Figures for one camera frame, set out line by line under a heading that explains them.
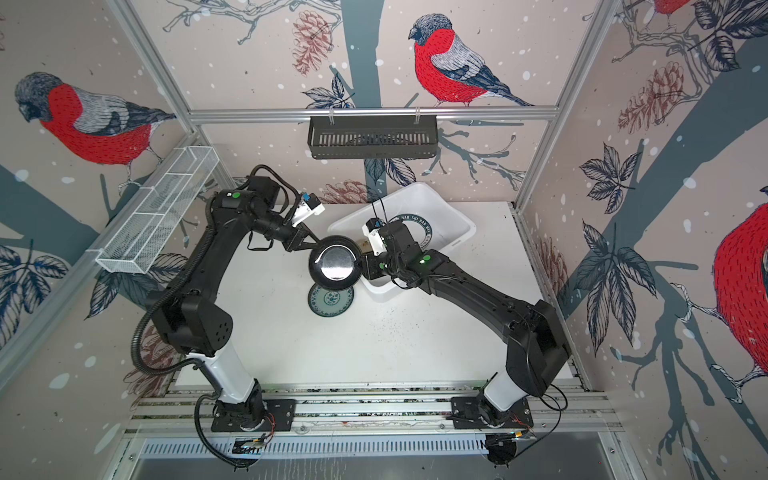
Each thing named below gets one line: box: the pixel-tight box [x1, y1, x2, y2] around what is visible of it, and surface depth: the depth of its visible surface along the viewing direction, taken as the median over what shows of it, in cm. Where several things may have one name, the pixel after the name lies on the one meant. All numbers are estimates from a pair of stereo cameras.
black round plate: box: [308, 235, 363, 290], surface depth 79 cm
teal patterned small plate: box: [308, 283, 354, 318], surface depth 96 cm
